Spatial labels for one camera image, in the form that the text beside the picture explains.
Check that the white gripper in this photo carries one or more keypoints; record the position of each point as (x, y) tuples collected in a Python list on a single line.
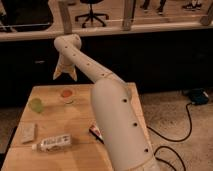
[(65, 62)]

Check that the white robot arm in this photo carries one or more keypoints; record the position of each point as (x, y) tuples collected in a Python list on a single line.
[(124, 139)]

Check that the green apple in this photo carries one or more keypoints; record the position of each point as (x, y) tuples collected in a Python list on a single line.
[(36, 105)]

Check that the black office chair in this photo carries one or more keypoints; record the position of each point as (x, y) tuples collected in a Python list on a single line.
[(90, 16)]

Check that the red black snack packet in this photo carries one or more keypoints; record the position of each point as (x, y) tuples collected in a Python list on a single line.
[(94, 130)]

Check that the beige sponge block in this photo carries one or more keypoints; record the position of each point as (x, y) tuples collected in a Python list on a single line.
[(28, 132)]

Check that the clear plastic bottle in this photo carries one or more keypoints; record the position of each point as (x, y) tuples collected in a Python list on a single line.
[(53, 143)]

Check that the blue black floor device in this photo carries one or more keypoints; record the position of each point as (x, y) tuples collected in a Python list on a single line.
[(197, 96)]

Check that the wooden post left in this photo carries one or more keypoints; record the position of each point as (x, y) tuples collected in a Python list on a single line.
[(65, 16)]

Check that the wooden post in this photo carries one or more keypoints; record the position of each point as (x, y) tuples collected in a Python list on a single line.
[(65, 16), (128, 16)]

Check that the wooden post right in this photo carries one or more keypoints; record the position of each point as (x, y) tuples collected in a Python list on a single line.
[(128, 16)]

